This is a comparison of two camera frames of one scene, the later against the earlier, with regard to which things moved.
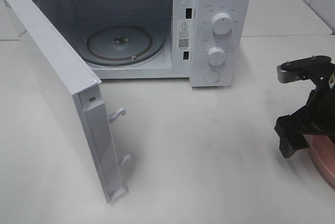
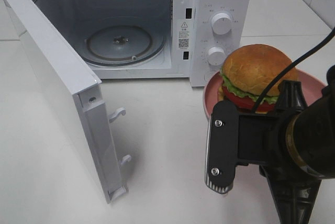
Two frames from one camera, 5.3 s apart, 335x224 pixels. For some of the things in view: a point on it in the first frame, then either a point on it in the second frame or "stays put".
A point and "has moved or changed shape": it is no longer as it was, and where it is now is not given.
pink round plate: x=323 y=150 has moved or changed shape
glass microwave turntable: x=123 y=44 stays put
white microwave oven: x=197 y=26 stays put
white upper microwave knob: x=221 y=23 stays put
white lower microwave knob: x=216 y=55 stays put
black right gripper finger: x=291 y=136 to x=293 y=193
